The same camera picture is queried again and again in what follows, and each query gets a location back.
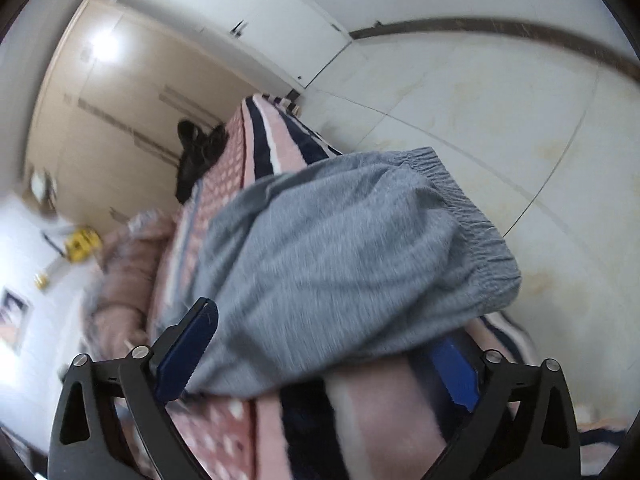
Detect black bag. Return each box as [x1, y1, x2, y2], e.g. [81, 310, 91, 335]
[174, 119, 228, 202]

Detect wall picture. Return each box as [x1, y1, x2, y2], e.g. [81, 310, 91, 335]
[0, 287, 32, 348]

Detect beige wardrobe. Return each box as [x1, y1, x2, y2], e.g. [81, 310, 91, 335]
[24, 0, 301, 228]

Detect grey pants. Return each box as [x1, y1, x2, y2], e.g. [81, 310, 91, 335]
[186, 147, 522, 396]

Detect white door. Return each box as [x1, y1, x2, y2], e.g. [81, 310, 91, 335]
[111, 0, 353, 92]

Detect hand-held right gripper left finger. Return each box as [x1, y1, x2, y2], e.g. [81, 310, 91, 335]
[47, 297, 219, 480]

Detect yellow toy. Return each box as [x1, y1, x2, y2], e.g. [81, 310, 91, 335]
[66, 229, 101, 264]

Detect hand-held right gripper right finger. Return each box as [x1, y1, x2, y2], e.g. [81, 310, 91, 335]
[421, 335, 583, 480]

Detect pink striped blanket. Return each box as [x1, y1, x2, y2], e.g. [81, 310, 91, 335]
[120, 93, 631, 480]

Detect pink fluffy pillow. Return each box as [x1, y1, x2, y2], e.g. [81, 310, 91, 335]
[80, 210, 176, 356]

